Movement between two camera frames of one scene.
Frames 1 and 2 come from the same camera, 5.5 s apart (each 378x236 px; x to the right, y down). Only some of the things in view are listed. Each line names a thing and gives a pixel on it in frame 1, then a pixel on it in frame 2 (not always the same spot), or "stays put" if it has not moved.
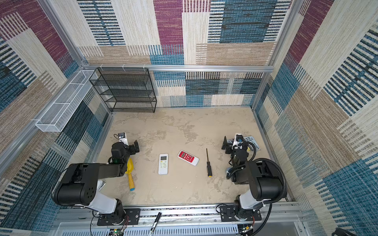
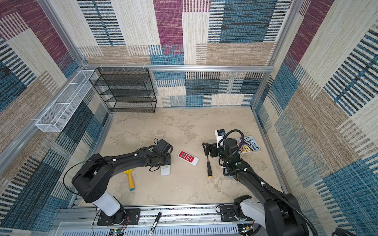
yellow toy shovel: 130,168 stays put
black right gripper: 229,146 to 212,146
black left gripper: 131,148 to 169,159
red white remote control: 188,158 stays put
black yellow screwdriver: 208,166 stays put
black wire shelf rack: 126,90 stays put
